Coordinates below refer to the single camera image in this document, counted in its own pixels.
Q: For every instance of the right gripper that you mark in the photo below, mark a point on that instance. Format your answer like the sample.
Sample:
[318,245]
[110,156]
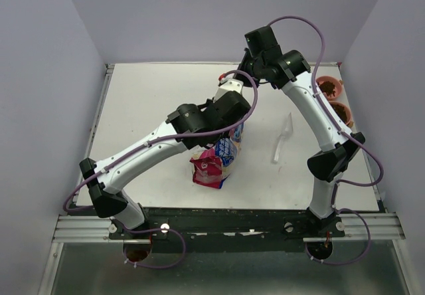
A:
[248,56]

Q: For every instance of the clear plastic scoop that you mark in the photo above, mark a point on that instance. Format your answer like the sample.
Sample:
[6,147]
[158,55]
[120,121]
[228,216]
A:
[285,134]

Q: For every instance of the cat food bag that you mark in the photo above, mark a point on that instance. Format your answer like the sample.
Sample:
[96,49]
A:
[211,167]

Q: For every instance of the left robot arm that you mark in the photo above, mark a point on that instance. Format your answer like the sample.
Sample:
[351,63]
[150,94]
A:
[189,126]

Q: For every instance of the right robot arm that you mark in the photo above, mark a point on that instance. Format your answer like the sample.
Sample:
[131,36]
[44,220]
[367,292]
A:
[264,60]

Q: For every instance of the brown kibble in bowl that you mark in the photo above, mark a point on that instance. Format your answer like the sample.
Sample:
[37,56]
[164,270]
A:
[328,88]

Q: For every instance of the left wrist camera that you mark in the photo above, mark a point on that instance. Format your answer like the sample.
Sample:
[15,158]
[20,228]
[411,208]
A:
[227,85]

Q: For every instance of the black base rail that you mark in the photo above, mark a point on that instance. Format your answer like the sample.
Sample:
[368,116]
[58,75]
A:
[171,230]

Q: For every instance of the aluminium frame rail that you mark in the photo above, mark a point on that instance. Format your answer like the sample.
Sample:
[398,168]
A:
[90,229]

